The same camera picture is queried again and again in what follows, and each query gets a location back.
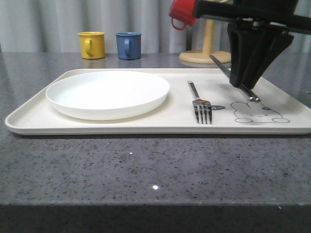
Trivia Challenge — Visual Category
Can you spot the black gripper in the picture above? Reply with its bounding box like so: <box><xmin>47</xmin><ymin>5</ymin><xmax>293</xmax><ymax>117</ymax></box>
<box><xmin>194</xmin><ymin>0</ymin><xmax>311</xmax><ymax>89</ymax></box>

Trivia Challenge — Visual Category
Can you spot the white round plate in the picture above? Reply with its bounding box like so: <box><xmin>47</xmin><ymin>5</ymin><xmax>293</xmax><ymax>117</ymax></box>
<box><xmin>46</xmin><ymin>70</ymin><xmax>170</xmax><ymax>120</ymax></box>

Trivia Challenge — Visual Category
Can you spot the blue enamel mug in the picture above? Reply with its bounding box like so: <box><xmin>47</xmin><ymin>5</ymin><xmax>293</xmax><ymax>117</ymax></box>
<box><xmin>116</xmin><ymin>32</ymin><xmax>142</xmax><ymax>60</ymax></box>

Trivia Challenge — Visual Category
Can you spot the red enamel mug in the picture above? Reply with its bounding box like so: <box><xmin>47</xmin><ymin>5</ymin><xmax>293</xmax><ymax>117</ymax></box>
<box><xmin>169</xmin><ymin>0</ymin><xmax>196</xmax><ymax>31</ymax></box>

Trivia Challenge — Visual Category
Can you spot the silver metal chopstick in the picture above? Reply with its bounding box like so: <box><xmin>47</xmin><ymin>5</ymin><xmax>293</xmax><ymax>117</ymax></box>
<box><xmin>209</xmin><ymin>55</ymin><xmax>256</xmax><ymax>102</ymax></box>
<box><xmin>211</xmin><ymin>54</ymin><xmax>261</xmax><ymax>102</ymax></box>

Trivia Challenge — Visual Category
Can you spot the wooden mug tree stand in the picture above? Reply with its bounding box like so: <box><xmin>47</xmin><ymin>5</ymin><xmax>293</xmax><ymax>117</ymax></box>
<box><xmin>179</xmin><ymin>19</ymin><xmax>231</xmax><ymax>64</ymax></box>

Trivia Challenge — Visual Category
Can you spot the silver metal fork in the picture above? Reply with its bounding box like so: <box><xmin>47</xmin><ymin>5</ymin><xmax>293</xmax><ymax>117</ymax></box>
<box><xmin>188</xmin><ymin>81</ymin><xmax>212</xmax><ymax>125</ymax></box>

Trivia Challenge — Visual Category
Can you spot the yellow enamel mug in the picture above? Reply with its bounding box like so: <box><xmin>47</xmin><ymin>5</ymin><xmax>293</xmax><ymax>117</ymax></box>
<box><xmin>77</xmin><ymin>32</ymin><xmax>106</xmax><ymax>59</ymax></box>

